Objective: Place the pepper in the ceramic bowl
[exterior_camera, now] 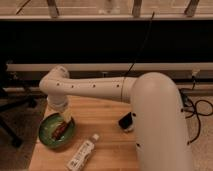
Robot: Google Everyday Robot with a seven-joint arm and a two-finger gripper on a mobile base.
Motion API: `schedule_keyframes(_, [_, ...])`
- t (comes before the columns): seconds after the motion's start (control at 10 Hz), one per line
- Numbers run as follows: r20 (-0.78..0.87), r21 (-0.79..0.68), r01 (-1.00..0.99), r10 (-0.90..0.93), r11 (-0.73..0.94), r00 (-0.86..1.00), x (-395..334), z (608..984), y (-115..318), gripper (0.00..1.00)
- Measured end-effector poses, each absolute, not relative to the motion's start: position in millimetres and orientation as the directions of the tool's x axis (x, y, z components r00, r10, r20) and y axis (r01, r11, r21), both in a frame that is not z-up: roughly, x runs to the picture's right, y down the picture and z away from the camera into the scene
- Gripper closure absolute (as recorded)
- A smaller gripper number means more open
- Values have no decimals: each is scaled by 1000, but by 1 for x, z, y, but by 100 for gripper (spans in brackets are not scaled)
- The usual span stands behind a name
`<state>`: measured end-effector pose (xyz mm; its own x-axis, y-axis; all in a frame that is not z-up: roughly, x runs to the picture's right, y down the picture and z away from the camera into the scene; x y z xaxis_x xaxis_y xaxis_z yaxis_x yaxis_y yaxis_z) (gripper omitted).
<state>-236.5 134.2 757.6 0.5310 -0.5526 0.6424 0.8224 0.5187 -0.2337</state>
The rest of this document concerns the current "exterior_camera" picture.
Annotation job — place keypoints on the white plastic bottle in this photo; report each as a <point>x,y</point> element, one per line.
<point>77,162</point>

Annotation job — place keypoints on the black and white object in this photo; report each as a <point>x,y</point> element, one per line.
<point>126,123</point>

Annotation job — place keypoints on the green ceramic bowl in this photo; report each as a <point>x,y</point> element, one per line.
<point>48,127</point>

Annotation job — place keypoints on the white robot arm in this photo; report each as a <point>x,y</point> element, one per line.
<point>161,134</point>

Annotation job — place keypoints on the dark red pepper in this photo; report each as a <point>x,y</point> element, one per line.
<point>59,130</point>

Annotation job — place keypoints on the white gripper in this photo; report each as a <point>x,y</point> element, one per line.
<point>66,114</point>

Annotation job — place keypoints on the white horizontal rail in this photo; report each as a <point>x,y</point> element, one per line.
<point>111,67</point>

